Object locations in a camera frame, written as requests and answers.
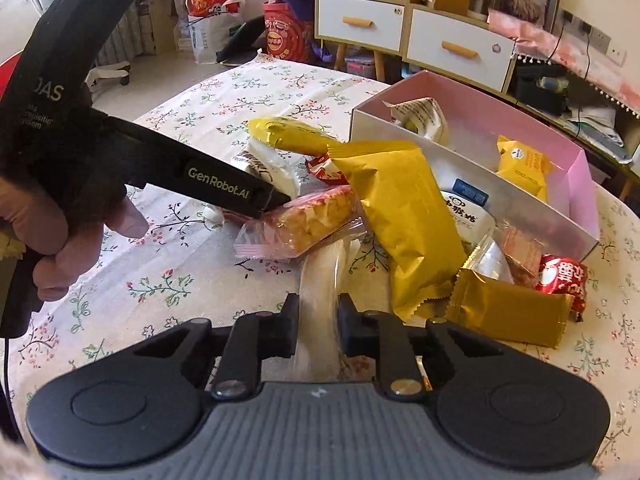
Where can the wooden bookshelf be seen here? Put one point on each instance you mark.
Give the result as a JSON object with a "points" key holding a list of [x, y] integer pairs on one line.
{"points": [[167, 5]]}

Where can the white wall socket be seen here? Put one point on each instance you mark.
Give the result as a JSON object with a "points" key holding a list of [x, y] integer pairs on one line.
{"points": [[619, 56], [601, 40]]}

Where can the large gold snack packet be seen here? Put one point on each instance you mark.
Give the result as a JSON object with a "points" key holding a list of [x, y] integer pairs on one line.
{"points": [[400, 210]]}

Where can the white drawer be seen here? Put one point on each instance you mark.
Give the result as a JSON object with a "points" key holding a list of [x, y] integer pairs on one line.
{"points": [[350, 35], [435, 60]]}

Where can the white paper bag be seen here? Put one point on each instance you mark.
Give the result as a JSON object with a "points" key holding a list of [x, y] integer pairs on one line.
{"points": [[210, 40]]}

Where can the black flat board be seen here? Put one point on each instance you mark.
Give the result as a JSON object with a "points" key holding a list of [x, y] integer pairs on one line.
{"points": [[245, 35]]}

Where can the clear long snack packet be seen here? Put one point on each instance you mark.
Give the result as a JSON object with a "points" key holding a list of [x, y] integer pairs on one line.
{"points": [[320, 280]]}

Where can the pink table runner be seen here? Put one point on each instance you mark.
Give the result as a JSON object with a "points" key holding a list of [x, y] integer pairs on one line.
{"points": [[537, 35]]}

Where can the yellow square pastry packet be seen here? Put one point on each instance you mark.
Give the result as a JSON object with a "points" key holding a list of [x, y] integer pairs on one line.
{"points": [[522, 170]]}

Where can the small red white packet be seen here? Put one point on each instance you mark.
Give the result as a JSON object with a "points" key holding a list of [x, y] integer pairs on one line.
{"points": [[325, 172]]}

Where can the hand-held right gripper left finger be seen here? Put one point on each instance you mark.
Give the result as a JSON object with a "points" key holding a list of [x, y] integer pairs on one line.
{"points": [[287, 325]]}

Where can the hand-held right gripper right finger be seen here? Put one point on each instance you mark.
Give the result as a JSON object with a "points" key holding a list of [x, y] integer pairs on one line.
{"points": [[350, 325]]}

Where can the floral tablecloth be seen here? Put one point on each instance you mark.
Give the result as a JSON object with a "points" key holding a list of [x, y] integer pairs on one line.
{"points": [[175, 285]]}

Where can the black storage box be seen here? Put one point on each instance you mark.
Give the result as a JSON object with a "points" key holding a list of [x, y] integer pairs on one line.
{"points": [[535, 90]]}

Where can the wooden low cabinet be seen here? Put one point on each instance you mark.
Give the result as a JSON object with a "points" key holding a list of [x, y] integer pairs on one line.
{"points": [[631, 140]]}

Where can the clear storage box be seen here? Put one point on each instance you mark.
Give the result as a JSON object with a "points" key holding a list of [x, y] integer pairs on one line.
{"points": [[360, 67]]}

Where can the pink cardboard box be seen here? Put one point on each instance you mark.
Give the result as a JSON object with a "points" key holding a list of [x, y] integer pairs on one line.
{"points": [[475, 105]]}

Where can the clear brown cracker packet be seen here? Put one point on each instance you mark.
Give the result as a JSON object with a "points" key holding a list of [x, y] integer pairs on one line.
{"points": [[520, 255]]}

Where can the person's fuzzy beige clothing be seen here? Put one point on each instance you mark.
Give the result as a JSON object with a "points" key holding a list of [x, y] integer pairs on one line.
{"points": [[15, 460]]}

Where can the white brown-print snack packet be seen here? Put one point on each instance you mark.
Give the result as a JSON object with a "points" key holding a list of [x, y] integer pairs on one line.
{"points": [[277, 170]]}

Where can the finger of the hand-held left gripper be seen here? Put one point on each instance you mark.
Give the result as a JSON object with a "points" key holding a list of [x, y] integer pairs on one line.
{"points": [[272, 200]]}

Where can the brown cardboard box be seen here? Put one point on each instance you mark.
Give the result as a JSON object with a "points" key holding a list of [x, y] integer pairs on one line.
{"points": [[447, 0]]}

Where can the pile of papers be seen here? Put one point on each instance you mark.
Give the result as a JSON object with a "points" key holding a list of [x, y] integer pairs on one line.
{"points": [[595, 125]]}

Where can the small metallic foil packet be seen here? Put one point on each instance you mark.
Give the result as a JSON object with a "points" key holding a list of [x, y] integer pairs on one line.
{"points": [[510, 310]]}

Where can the red snack packet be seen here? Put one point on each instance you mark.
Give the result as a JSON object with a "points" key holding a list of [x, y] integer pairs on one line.
{"points": [[562, 280]]}

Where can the red round bucket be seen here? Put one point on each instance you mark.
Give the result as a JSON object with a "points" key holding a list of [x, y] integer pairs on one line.
{"points": [[285, 35]]}

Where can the person's left hand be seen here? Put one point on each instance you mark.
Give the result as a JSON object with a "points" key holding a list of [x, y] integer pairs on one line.
{"points": [[30, 210]]}

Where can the glossy yellow snack packet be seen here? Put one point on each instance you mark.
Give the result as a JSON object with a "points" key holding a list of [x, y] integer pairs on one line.
{"points": [[285, 135]]}

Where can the white monkey-print snack packet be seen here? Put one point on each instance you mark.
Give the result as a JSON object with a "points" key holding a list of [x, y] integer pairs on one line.
{"points": [[465, 220]]}

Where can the pink-edged cracker packet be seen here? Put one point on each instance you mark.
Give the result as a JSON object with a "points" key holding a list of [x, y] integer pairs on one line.
{"points": [[305, 222]]}

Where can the white chair base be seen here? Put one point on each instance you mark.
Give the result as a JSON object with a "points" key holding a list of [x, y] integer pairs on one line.
{"points": [[107, 72]]}

